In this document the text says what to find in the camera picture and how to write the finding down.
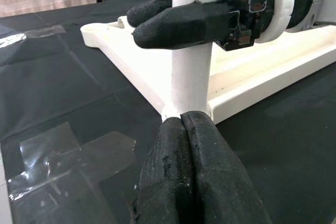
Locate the white plastic children table top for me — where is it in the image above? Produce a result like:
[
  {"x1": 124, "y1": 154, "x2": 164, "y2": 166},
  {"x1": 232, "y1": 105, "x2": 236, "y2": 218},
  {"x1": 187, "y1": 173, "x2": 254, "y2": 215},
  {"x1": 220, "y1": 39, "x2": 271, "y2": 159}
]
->
[{"x1": 80, "y1": 16, "x2": 336, "y2": 125}]

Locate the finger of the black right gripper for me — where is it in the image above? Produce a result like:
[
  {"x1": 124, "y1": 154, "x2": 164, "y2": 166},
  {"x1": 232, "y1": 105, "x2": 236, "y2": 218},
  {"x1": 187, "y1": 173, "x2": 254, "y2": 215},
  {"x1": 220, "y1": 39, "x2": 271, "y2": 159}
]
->
[
  {"x1": 132, "y1": 2, "x2": 232, "y2": 50},
  {"x1": 127, "y1": 0, "x2": 174, "y2": 28}
]

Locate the black tablecloth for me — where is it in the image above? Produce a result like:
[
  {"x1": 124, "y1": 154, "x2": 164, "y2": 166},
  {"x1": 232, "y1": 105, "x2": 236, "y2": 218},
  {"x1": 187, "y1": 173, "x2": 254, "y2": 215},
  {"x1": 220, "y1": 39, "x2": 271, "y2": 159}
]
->
[{"x1": 0, "y1": 0, "x2": 336, "y2": 224}]

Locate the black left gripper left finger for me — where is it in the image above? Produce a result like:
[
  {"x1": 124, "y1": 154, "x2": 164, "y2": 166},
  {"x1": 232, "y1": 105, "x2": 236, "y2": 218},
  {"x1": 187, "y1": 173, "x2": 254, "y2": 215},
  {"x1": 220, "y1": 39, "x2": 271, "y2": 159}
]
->
[{"x1": 130, "y1": 116, "x2": 196, "y2": 224}]

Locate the clear tape piece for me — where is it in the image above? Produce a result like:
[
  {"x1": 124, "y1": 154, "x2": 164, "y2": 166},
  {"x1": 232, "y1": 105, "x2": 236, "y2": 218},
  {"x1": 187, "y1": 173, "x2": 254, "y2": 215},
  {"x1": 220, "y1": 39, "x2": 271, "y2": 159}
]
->
[
  {"x1": 0, "y1": 24, "x2": 66, "y2": 49},
  {"x1": 7, "y1": 121, "x2": 137, "y2": 224}
]

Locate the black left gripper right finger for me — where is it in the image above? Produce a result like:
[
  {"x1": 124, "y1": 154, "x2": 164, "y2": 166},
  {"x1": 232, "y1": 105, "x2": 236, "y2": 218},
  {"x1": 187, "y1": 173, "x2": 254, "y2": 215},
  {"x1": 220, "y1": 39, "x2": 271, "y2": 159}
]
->
[{"x1": 181, "y1": 111, "x2": 274, "y2": 224}]

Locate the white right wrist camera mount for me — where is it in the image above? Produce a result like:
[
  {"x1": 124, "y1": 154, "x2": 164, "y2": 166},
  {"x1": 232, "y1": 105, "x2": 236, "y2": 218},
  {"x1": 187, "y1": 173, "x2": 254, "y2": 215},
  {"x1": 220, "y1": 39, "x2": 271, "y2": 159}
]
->
[{"x1": 253, "y1": 0, "x2": 299, "y2": 44}]

